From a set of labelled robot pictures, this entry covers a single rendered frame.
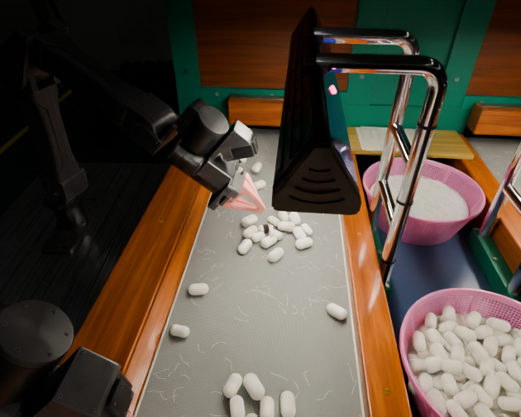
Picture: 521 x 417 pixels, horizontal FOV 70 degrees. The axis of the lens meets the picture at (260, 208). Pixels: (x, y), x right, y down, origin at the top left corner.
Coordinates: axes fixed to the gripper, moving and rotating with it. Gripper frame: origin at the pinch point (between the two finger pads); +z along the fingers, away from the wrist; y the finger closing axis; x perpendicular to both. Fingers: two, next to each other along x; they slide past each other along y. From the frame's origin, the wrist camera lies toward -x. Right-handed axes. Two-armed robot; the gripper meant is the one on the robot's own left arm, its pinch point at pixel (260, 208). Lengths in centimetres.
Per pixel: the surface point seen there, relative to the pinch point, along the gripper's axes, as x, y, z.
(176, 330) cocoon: 11.5, -23.9, -4.3
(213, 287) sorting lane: 10.4, -13.6, -0.5
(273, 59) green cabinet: -10, 50, -10
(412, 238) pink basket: -11.7, 8.2, 33.3
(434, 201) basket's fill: -18.5, 18.2, 36.1
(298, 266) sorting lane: 0.9, -7.2, 11.1
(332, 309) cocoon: -3.9, -17.9, 14.2
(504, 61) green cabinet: -49, 50, 36
